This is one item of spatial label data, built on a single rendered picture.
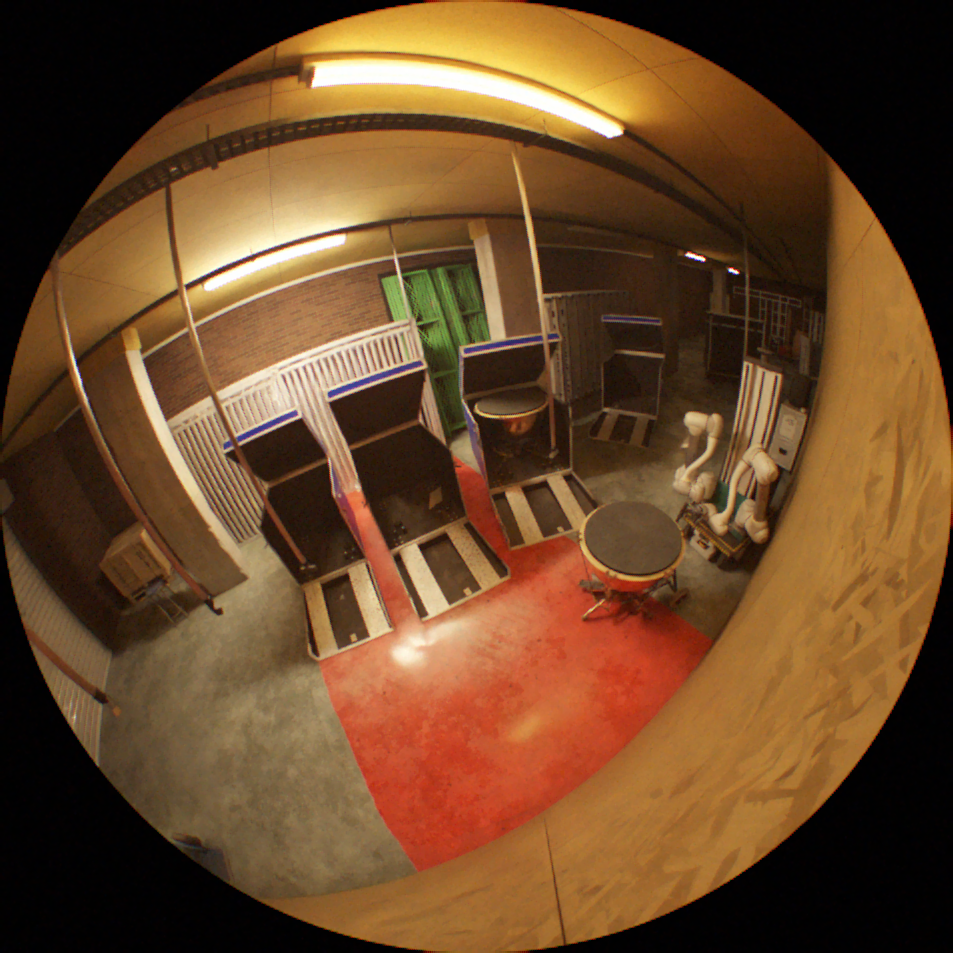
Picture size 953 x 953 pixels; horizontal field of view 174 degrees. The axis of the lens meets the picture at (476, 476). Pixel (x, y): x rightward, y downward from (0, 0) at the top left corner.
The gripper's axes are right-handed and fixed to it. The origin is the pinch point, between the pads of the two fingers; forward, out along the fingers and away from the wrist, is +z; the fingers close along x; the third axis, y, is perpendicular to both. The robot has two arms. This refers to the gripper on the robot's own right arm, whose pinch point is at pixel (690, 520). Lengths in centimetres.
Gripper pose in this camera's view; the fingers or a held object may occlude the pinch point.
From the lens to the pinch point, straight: 293.7
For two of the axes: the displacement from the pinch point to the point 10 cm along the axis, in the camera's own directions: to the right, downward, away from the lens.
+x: -3.2, -4.7, 8.2
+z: 1.6, 8.2, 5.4
